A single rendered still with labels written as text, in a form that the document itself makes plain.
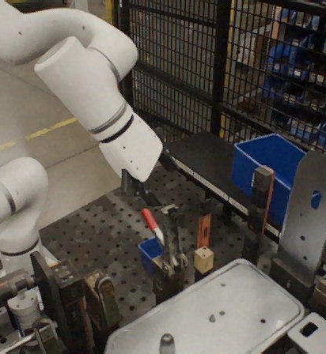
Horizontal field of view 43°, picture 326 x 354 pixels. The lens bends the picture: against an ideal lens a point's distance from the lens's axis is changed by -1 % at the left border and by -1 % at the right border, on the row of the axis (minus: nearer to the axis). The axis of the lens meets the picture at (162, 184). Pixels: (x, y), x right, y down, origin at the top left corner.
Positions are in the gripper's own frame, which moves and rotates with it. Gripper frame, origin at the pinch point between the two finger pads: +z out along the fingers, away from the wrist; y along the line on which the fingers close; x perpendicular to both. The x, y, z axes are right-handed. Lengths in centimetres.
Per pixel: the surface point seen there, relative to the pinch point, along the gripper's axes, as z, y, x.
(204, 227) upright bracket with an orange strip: 22.7, -6.6, -6.2
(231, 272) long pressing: 36.3, -2.8, -4.7
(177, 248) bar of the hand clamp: 20.0, 1.1, -9.4
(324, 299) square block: 45.2, -1.3, 15.9
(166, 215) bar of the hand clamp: 9.5, -0.2, -6.0
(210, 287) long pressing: 32.9, 3.6, -6.9
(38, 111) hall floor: 58, -192, -294
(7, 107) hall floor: 40, -189, -324
